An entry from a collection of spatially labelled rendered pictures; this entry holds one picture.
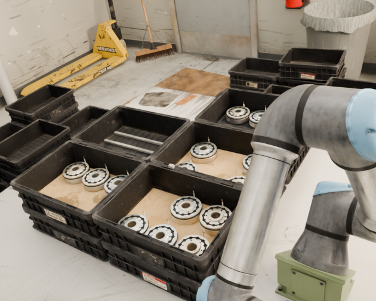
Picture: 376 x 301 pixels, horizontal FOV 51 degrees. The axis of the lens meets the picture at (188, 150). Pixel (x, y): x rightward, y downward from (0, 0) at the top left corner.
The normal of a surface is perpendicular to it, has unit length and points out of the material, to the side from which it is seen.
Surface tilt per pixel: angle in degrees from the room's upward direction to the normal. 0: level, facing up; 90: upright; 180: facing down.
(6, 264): 0
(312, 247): 33
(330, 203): 48
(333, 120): 62
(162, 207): 0
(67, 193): 0
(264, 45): 90
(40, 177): 90
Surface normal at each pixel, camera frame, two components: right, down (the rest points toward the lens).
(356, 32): 0.25, 0.58
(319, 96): -0.44, -0.61
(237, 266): -0.27, -0.12
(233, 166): -0.14, -0.82
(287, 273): -0.55, 0.53
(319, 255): -0.26, -0.37
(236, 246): -0.57, -0.21
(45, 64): 0.82, 0.22
